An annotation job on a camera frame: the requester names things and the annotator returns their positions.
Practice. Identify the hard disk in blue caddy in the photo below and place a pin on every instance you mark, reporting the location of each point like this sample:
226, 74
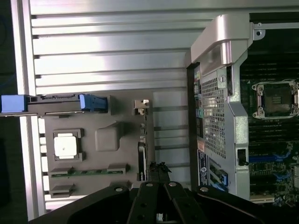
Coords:
11, 103

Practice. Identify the CPU socket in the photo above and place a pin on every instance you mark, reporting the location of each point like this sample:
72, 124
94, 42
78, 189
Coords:
275, 99

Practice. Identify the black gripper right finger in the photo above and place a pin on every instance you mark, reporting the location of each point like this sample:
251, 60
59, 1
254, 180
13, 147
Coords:
182, 205

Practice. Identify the grey parts rack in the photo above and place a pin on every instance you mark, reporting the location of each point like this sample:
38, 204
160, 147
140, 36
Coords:
105, 163

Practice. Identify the blue expansion slot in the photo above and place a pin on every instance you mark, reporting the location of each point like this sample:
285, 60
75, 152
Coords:
264, 159

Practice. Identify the green motherboard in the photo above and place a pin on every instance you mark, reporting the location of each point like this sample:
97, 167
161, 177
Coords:
268, 140

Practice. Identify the white expansion slot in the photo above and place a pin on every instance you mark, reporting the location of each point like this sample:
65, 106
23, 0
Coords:
261, 199

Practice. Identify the open black PC case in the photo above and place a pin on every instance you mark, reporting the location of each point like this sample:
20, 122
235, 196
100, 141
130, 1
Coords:
233, 116

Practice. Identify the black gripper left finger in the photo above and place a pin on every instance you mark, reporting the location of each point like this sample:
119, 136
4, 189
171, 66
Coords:
144, 205

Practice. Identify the silver CPU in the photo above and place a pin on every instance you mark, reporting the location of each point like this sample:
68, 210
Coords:
65, 147

